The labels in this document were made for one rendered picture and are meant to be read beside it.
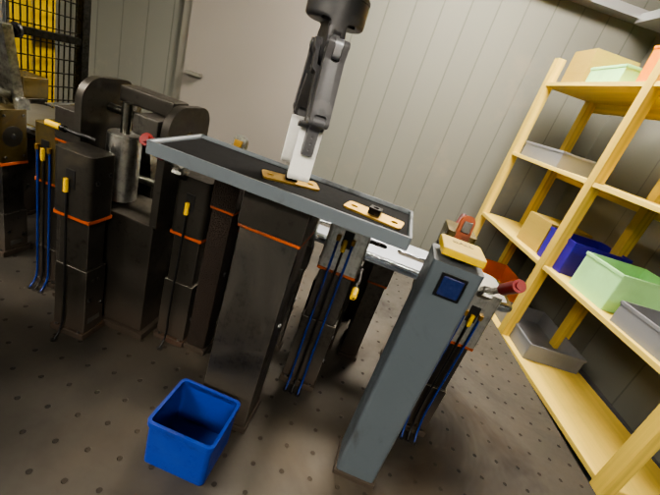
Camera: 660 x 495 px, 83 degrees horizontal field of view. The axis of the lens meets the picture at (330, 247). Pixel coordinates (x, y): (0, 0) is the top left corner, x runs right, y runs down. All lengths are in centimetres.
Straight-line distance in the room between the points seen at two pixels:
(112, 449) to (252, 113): 298
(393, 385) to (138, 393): 47
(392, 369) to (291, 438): 27
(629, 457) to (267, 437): 150
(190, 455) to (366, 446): 28
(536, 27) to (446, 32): 67
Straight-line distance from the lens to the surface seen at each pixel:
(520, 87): 361
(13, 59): 108
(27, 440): 78
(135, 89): 81
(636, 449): 194
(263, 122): 341
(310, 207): 48
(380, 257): 82
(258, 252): 56
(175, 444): 67
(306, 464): 77
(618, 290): 219
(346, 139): 338
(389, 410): 65
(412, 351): 58
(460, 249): 53
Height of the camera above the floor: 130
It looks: 23 degrees down
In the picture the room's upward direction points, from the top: 19 degrees clockwise
